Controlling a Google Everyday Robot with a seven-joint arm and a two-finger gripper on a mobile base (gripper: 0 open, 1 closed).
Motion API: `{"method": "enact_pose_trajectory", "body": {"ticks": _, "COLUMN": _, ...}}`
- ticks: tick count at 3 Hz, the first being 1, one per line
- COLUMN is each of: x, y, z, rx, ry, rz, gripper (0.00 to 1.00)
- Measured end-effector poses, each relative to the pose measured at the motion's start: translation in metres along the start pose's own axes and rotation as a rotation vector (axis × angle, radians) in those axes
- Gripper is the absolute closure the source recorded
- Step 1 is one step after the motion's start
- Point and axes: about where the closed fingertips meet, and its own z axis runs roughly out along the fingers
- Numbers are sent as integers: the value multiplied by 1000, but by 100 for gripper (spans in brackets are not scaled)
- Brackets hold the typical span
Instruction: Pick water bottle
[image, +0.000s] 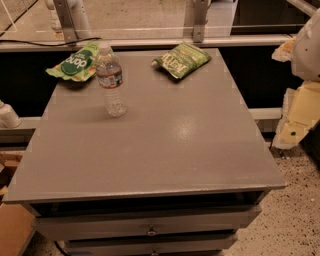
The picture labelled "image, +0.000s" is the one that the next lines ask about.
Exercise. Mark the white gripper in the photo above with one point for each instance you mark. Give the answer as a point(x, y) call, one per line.
point(307, 53)

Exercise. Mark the clear plastic water bottle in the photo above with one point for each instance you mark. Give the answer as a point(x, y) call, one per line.
point(110, 79)

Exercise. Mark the green chips bag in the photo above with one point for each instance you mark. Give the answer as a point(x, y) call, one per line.
point(182, 60)

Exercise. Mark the grey drawer cabinet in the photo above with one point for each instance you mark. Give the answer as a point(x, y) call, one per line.
point(186, 144)

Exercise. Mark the upper grey drawer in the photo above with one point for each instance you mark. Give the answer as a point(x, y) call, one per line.
point(94, 224)

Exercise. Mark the grey drawer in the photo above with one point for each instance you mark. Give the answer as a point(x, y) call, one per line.
point(94, 224)
point(152, 246)

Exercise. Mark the lower grey drawer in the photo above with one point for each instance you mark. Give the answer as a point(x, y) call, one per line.
point(152, 246)

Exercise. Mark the green white snack bag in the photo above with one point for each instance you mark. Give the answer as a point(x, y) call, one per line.
point(79, 66)

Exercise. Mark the white pipe at left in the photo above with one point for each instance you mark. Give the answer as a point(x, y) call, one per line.
point(8, 116)

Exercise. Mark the cardboard box at left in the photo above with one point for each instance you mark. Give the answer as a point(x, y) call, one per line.
point(15, 221)

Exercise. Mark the metal bracket centre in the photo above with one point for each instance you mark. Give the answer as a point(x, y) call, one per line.
point(196, 19)

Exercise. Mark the metal bracket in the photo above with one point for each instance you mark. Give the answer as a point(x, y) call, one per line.
point(65, 18)
point(196, 19)

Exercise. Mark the metal bracket left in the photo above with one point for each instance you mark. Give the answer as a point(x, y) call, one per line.
point(65, 18)

